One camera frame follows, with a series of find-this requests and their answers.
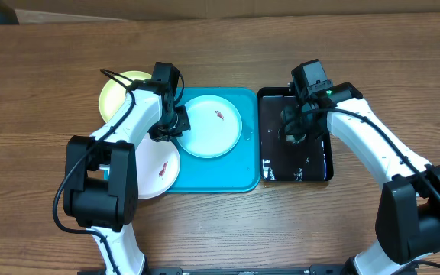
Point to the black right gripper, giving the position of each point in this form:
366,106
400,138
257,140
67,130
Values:
292,127

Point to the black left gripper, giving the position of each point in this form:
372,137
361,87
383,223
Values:
157,135

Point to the light blue plate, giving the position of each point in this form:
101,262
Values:
215,127

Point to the pink plate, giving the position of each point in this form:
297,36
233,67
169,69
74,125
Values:
158,166

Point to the green sponge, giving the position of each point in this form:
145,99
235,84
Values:
295,139

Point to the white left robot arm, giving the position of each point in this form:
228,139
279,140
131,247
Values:
100,187

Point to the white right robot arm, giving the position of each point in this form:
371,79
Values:
408,217

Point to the black rectangular tray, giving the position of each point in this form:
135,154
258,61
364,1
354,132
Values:
284,160

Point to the teal plastic tray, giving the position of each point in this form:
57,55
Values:
237,171

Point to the yellow plate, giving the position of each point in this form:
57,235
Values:
112,95

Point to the cardboard board at back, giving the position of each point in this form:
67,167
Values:
87,10

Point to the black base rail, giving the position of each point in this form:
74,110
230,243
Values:
323,269

